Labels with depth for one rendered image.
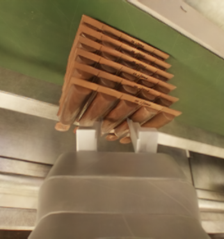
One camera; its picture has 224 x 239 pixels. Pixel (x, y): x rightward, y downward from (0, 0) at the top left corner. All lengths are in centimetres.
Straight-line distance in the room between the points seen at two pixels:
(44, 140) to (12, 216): 16
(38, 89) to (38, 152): 11
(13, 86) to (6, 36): 7
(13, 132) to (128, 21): 25
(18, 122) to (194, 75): 30
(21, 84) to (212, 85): 28
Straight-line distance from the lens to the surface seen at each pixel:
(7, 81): 27
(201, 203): 24
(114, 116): 15
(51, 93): 27
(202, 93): 31
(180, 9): 24
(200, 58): 25
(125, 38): 20
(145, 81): 17
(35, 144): 33
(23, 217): 20
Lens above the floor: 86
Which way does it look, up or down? 30 degrees down
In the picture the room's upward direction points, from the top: 176 degrees counter-clockwise
